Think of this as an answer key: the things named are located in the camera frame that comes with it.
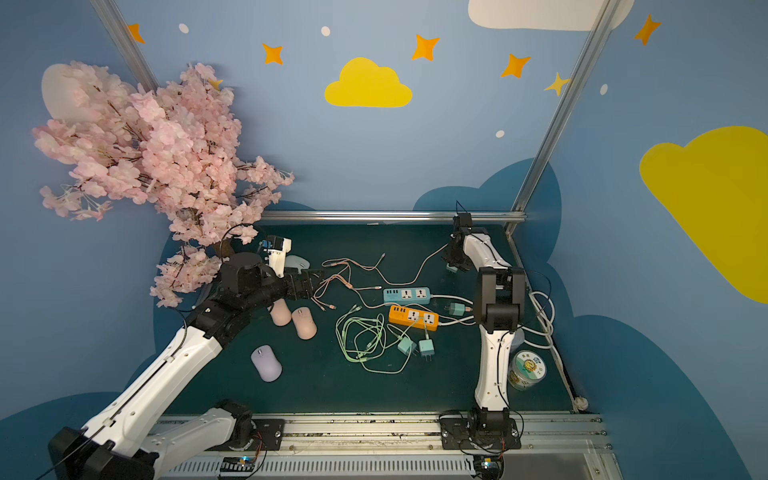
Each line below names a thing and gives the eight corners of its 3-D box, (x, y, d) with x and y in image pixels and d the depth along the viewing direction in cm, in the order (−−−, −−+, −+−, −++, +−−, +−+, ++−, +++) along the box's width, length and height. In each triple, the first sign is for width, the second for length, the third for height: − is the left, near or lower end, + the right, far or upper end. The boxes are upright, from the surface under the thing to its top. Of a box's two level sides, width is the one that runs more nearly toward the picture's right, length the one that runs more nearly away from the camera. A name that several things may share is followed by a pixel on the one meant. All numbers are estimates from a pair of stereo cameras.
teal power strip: (383, 304, 100) (383, 301, 98) (383, 290, 103) (383, 287, 102) (431, 304, 100) (432, 301, 98) (429, 290, 104) (430, 287, 102)
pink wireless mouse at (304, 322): (301, 342, 92) (299, 339, 90) (292, 314, 98) (290, 310, 96) (319, 334, 94) (318, 331, 92) (309, 307, 100) (308, 303, 98)
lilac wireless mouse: (266, 387, 83) (263, 385, 81) (250, 355, 89) (247, 352, 87) (286, 373, 86) (284, 371, 84) (269, 343, 91) (267, 340, 90)
